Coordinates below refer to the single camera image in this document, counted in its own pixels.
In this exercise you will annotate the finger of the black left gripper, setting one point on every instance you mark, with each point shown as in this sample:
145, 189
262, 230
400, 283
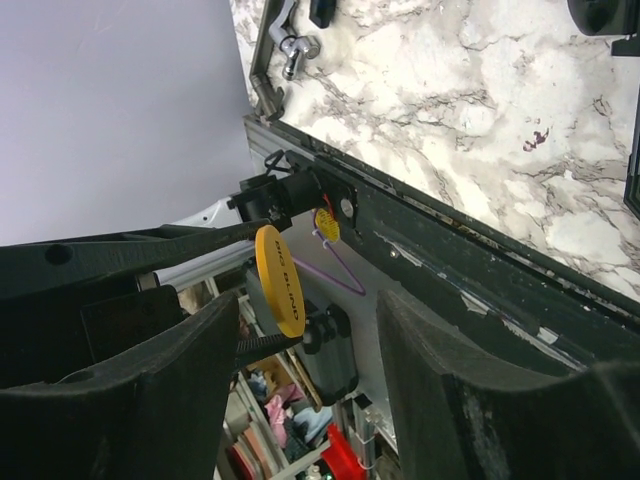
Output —
252, 350
30, 270

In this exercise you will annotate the dark grey door handle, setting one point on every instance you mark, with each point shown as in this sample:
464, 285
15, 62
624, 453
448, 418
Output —
270, 101

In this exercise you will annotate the chrome faucet tap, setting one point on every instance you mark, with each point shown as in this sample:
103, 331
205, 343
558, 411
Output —
296, 48

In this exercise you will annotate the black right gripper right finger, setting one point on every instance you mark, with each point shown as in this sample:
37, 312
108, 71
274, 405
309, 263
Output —
462, 413

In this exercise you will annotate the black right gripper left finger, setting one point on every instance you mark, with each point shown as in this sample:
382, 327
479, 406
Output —
154, 411

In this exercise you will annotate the black poker set case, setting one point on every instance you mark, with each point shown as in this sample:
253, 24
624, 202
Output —
615, 18

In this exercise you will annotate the yellow big blind button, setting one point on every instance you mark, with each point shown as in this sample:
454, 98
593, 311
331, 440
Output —
280, 281

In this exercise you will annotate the black angle valve white cap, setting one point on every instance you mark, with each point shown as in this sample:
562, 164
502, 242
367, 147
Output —
321, 12

